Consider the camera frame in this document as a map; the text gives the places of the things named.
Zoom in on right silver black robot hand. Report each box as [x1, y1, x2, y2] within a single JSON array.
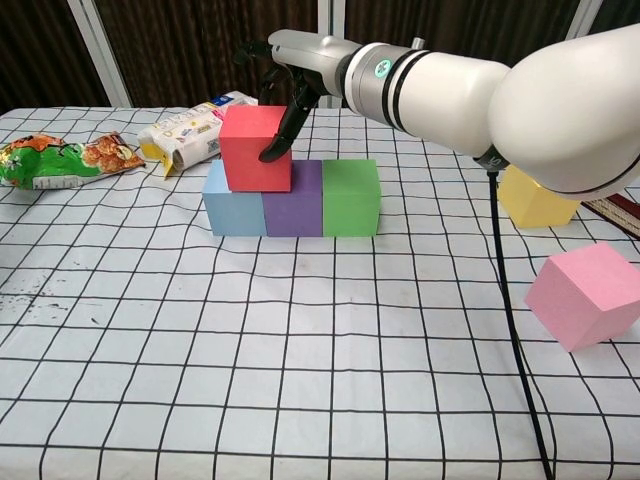
[[235, 28, 364, 164]]

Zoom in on red foam cube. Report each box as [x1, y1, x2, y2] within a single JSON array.
[[218, 105, 294, 194]]

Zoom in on green foam cube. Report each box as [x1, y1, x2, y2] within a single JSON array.
[[321, 158, 383, 238]]

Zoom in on light blue foam cube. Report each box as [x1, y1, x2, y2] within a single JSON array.
[[201, 159, 269, 237]]

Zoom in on pink foam cube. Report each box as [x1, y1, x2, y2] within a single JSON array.
[[524, 241, 640, 354]]

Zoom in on dark brown ribbed partition panel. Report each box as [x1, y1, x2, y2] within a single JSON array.
[[574, 0, 640, 39], [342, 0, 586, 109], [0, 0, 114, 114], [94, 0, 321, 109]]

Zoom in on white snack package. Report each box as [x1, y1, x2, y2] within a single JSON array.
[[136, 89, 266, 180]]

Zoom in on purple foam cube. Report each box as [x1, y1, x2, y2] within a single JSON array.
[[261, 159, 325, 238]]

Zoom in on yellow foam cube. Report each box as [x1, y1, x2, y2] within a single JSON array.
[[497, 164, 581, 230]]

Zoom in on green orange snack bag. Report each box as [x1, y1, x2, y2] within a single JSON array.
[[0, 131, 147, 192]]

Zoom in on white checkered tablecloth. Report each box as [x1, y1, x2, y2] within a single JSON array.
[[0, 105, 640, 480]]

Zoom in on dark red long box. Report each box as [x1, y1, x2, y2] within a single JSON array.
[[582, 192, 640, 232]]

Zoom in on white partition post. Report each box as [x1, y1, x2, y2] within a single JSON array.
[[69, 0, 134, 109], [317, 0, 346, 109], [567, 0, 599, 41]]

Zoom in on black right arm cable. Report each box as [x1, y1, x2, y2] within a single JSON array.
[[482, 157, 556, 480]]

